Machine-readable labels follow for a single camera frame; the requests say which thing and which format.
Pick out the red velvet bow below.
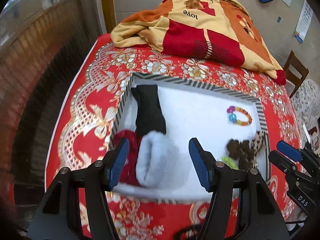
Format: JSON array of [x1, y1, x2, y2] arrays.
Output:
[[112, 129, 142, 186]]

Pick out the brown scrunchie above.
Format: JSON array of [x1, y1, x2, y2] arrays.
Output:
[[227, 139, 255, 171]]

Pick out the leopard print bow scrunchie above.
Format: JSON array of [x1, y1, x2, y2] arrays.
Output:
[[251, 131, 265, 155]]

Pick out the red yellow love blanket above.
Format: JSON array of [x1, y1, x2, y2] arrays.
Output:
[[111, 0, 286, 85]]

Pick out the black fabric pouch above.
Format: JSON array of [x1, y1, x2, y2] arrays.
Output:
[[131, 85, 167, 136]]

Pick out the colourful coil hair ties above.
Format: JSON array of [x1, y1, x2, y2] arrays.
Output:
[[221, 155, 239, 170]]

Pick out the white fluffy scrunchie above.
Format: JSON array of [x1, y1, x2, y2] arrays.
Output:
[[136, 131, 196, 190]]

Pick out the chevron striped shallow box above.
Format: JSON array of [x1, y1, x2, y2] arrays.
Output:
[[113, 72, 267, 203]]

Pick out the wooden chair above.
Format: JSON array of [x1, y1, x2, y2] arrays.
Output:
[[284, 51, 309, 98]]

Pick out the metal roller shutter door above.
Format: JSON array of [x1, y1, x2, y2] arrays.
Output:
[[1, 0, 100, 233]]

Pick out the amber bead bracelet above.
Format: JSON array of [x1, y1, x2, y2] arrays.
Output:
[[226, 105, 253, 127]]

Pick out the wall calendar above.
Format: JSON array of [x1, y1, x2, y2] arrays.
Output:
[[294, 0, 313, 43]]

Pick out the red floral tablecloth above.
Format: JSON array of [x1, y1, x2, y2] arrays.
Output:
[[45, 34, 301, 239]]

